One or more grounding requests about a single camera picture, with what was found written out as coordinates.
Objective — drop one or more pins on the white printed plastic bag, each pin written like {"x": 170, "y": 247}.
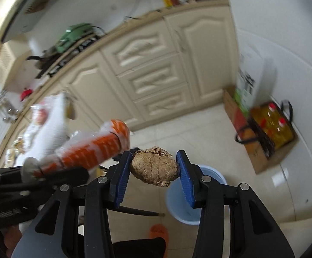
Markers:
{"x": 51, "y": 131}

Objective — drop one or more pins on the orange white plastic packet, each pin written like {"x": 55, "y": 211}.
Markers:
{"x": 91, "y": 150}

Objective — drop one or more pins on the orange slipper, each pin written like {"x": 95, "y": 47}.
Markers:
{"x": 159, "y": 235}

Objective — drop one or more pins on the person's left hand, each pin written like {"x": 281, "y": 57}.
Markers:
{"x": 12, "y": 237}

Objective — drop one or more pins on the blue plastic bin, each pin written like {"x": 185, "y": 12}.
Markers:
{"x": 212, "y": 177}

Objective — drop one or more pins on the large cream carved drawer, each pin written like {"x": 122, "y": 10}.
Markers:
{"x": 139, "y": 49}

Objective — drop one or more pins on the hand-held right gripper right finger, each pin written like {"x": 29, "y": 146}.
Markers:
{"x": 185, "y": 182}

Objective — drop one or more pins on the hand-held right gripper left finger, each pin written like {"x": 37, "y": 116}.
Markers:
{"x": 121, "y": 177}

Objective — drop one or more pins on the lattice door wall cabinet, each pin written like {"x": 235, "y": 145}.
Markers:
{"x": 6, "y": 61}

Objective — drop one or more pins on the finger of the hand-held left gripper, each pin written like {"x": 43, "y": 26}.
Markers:
{"x": 64, "y": 176}

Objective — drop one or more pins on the black range hood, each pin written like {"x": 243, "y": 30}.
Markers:
{"x": 24, "y": 8}

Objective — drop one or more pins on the green electric cooker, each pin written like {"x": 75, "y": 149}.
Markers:
{"x": 74, "y": 36}

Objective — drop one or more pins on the brown paper ball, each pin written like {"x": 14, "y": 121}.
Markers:
{"x": 153, "y": 166}

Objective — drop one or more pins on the black gas stove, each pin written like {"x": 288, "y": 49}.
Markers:
{"x": 72, "y": 52}

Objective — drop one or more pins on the cream base kitchen cabinets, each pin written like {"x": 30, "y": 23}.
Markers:
{"x": 207, "y": 59}

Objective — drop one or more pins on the brown cardboard box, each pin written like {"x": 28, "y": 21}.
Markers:
{"x": 263, "y": 161}

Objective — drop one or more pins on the yellow cooking oil bottle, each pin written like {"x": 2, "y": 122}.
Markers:
{"x": 264, "y": 115}
{"x": 282, "y": 134}

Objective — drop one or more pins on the dark wok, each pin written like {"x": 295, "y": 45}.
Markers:
{"x": 47, "y": 56}

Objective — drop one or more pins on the hanging kitchen utensils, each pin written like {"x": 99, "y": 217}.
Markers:
{"x": 5, "y": 104}

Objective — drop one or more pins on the white flat carton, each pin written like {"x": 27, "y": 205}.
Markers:
{"x": 255, "y": 70}

